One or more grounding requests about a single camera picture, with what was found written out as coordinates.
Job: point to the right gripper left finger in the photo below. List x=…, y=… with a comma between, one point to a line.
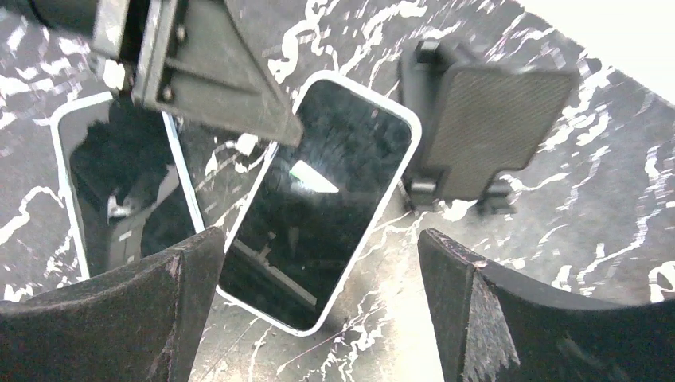
x=139, y=322

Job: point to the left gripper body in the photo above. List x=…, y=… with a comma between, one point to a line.
x=123, y=31

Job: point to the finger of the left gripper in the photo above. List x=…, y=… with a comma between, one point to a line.
x=196, y=62

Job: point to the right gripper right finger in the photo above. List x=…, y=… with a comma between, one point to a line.
x=492, y=323

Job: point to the purple case phone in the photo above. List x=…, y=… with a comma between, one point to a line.
x=314, y=206

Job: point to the blue case phone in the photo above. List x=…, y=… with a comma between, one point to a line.
x=123, y=180

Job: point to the black folding phone stand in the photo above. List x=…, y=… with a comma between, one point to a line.
x=478, y=120

